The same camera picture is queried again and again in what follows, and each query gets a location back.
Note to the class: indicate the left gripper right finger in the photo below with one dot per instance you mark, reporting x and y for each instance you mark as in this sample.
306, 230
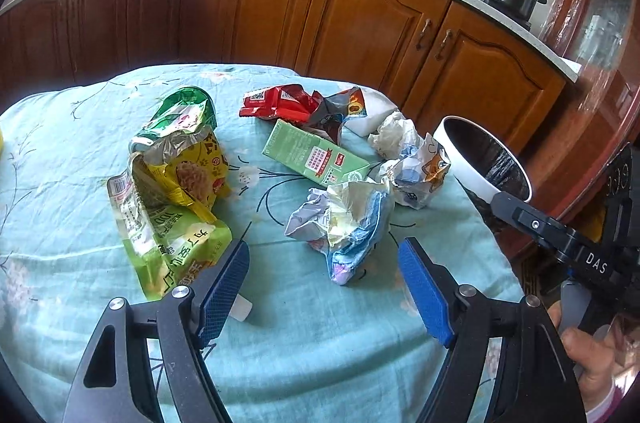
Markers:
534, 382

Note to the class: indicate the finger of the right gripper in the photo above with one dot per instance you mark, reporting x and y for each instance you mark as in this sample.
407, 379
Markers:
566, 244

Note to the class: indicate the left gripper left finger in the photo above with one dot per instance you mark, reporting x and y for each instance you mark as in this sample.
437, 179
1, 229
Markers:
113, 382

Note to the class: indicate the green spouted drink pouch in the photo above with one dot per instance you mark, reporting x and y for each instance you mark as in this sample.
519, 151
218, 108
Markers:
167, 245

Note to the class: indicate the orange blue paper wrapper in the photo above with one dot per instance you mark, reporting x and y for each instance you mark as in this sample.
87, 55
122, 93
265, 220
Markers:
418, 172

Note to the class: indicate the white plastic bag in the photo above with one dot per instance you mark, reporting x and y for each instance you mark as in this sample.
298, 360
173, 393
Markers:
396, 137

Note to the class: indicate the blue white wrapper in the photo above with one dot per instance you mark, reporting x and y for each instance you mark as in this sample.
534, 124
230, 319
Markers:
343, 222

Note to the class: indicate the yellow snack wrapper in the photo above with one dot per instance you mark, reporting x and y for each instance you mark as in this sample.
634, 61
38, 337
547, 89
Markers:
186, 169

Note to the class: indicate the white styrofoam block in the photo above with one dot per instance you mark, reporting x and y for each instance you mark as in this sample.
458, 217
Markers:
378, 108

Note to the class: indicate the green milk carton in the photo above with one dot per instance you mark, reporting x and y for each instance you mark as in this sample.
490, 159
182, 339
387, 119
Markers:
313, 157

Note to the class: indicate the red orange snack bag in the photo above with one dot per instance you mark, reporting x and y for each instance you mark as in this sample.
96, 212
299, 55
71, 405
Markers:
314, 113

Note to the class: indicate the green paper cup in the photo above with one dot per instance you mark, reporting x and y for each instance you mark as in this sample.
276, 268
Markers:
184, 111

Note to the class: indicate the white rimmed trash bin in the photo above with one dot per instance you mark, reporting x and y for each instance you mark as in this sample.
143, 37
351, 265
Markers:
482, 165

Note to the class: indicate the person right hand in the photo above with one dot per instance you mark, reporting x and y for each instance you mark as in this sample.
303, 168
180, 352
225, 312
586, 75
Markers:
601, 360

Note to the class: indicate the teal floral tablecloth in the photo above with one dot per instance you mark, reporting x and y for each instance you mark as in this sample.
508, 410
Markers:
309, 351

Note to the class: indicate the lower wooden cabinets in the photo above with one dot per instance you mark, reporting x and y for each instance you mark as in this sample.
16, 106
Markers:
432, 58

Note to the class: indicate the wooden door frame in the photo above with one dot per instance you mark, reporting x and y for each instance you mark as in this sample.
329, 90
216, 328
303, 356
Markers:
594, 116

